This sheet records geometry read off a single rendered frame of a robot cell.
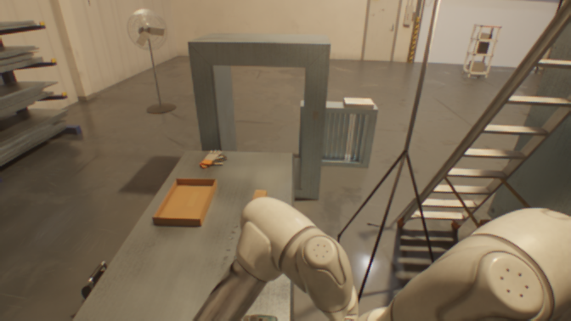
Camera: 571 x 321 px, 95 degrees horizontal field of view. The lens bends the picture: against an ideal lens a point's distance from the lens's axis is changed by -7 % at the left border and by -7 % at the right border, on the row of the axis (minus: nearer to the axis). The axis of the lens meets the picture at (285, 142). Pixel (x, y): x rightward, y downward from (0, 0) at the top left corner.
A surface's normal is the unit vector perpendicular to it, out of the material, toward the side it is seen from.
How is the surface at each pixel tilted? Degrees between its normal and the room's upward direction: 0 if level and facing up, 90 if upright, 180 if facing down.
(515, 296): 23
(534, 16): 90
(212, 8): 90
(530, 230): 6
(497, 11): 90
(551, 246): 17
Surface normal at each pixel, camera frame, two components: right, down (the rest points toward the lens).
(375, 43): -0.09, 0.46
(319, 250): -0.11, -0.70
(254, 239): -0.55, -0.38
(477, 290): -0.83, -0.29
